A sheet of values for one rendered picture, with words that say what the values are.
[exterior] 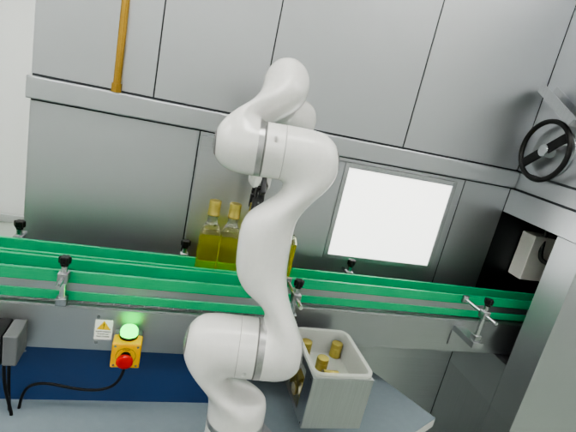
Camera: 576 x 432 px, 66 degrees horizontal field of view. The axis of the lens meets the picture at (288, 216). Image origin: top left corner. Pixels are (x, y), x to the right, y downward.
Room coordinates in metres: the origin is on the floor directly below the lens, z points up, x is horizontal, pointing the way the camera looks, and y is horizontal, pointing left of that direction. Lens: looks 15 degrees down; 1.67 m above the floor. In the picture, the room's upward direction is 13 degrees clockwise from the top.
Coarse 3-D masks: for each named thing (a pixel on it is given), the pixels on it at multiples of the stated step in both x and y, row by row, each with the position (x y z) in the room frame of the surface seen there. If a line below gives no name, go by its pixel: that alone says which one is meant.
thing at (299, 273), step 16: (0, 240) 1.10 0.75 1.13; (16, 240) 1.11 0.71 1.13; (32, 240) 1.12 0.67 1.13; (96, 256) 1.17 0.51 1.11; (112, 256) 1.18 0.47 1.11; (128, 256) 1.19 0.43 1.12; (144, 256) 1.20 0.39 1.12; (160, 256) 1.22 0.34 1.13; (176, 256) 1.23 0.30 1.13; (192, 256) 1.25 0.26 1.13; (304, 272) 1.34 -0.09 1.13; (320, 272) 1.36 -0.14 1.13; (416, 288) 1.46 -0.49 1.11; (432, 288) 1.48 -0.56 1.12; (448, 288) 1.50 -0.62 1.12; (464, 288) 1.52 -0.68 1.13; (480, 288) 1.54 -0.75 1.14
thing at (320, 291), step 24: (144, 264) 1.13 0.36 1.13; (168, 264) 1.16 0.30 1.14; (288, 288) 1.26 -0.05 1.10; (312, 288) 1.28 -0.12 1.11; (336, 288) 1.30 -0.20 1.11; (360, 288) 1.32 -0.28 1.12; (384, 288) 1.35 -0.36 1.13; (432, 312) 1.40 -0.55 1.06; (456, 312) 1.43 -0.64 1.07; (504, 312) 1.49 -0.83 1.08
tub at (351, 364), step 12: (312, 336) 1.20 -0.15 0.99; (324, 336) 1.21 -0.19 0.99; (336, 336) 1.22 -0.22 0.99; (348, 336) 1.21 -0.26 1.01; (312, 348) 1.19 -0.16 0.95; (324, 348) 1.21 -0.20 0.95; (348, 348) 1.17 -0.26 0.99; (312, 360) 1.15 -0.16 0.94; (336, 360) 1.18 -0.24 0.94; (348, 360) 1.15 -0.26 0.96; (360, 360) 1.10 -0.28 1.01; (312, 372) 1.00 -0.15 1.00; (348, 372) 1.13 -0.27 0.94; (360, 372) 1.08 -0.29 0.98
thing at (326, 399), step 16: (304, 368) 1.05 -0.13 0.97; (288, 384) 1.13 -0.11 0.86; (304, 384) 1.02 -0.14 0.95; (320, 384) 0.99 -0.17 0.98; (336, 384) 1.00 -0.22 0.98; (352, 384) 1.01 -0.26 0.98; (368, 384) 1.02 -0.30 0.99; (304, 400) 1.00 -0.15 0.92; (320, 400) 0.99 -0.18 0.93; (336, 400) 1.00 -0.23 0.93; (352, 400) 1.01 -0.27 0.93; (304, 416) 0.98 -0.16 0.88; (320, 416) 0.99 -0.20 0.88; (336, 416) 1.01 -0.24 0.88; (352, 416) 1.02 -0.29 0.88
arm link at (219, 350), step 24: (192, 336) 0.73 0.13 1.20; (216, 336) 0.73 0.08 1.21; (240, 336) 0.74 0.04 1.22; (192, 360) 0.71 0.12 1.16; (216, 360) 0.71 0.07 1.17; (240, 360) 0.72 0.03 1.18; (216, 384) 0.72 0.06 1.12; (240, 384) 0.78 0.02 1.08; (216, 408) 0.73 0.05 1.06; (240, 408) 0.73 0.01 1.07; (264, 408) 0.77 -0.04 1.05
